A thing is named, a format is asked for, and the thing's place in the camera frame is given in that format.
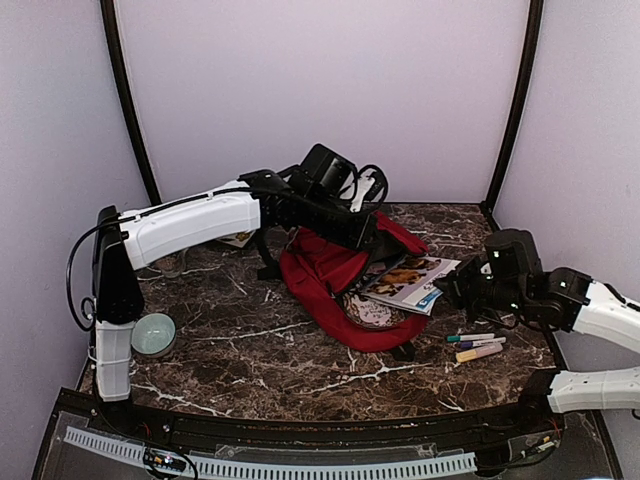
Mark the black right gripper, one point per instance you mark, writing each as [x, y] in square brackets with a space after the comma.
[454, 286]

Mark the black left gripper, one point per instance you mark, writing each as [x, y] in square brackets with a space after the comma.
[355, 239]

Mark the red student backpack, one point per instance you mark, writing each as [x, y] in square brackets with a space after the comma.
[320, 274]

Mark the blue dog picture book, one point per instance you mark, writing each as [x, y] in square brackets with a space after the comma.
[410, 285]

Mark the Taming of the Shrew book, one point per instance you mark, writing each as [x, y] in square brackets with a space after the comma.
[371, 315]

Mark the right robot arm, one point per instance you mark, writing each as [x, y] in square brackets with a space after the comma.
[510, 279]

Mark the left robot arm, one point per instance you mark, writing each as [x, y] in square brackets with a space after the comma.
[325, 193]

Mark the teal cap marker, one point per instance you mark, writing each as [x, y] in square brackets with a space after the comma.
[469, 337]

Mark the purple cap marker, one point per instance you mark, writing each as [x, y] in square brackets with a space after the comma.
[471, 344]

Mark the yellow pink pastel highlighter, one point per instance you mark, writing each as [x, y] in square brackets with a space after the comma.
[478, 352]

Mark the square floral ceramic plate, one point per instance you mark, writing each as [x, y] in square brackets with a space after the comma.
[236, 240]

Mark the white floral ceramic mug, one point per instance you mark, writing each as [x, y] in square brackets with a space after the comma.
[172, 265]

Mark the teal ceramic bowl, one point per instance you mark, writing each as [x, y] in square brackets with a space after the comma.
[154, 335]

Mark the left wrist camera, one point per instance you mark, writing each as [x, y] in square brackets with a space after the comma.
[369, 184]

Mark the right black frame post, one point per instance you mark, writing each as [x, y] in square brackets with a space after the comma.
[521, 88]

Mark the black frame post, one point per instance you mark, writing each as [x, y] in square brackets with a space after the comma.
[128, 109]
[521, 88]

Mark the black front rail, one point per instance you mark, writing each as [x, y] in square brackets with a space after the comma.
[484, 429]

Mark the white slotted cable duct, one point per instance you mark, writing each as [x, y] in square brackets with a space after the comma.
[251, 463]

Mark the left black frame post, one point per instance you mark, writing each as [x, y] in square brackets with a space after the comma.
[128, 109]

